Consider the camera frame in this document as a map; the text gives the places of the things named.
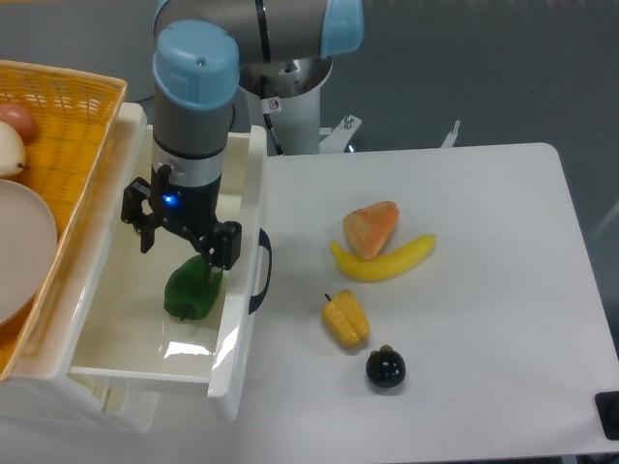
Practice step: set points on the orange woven basket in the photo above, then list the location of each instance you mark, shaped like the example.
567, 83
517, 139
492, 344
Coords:
74, 111

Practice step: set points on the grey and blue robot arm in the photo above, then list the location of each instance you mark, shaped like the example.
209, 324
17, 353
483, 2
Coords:
201, 48

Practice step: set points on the green bell pepper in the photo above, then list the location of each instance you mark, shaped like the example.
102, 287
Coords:
192, 290

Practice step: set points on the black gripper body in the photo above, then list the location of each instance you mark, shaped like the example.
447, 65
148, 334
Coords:
186, 209

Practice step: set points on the white drawer cabinet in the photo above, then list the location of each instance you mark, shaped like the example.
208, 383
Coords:
41, 386

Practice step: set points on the white upper drawer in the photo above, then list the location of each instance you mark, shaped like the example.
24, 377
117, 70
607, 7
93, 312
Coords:
128, 336

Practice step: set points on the yellow bell pepper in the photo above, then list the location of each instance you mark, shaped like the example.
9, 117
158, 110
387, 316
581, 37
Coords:
345, 319

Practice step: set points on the yellow banana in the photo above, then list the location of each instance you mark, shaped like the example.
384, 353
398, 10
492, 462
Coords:
387, 265

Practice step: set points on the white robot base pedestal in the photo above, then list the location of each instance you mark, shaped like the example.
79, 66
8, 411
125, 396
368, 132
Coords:
285, 99

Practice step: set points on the orange papaya slice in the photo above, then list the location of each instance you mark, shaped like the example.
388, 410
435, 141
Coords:
368, 229

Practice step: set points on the dark purple mangosteen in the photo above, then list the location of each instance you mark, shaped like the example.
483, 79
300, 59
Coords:
386, 367

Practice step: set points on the white pear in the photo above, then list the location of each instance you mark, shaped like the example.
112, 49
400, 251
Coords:
13, 158

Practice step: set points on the white table bracket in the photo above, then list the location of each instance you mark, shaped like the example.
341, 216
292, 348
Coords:
338, 139

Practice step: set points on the beige plate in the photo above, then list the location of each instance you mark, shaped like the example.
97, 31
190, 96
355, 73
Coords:
28, 246

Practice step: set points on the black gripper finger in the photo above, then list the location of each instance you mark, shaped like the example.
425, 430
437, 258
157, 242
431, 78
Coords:
132, 213
219, 246

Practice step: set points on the dark drawer handle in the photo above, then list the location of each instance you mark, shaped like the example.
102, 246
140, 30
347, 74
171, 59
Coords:
263, 272

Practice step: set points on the black object at table edge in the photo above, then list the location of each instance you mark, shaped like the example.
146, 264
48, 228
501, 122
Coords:
607, 403

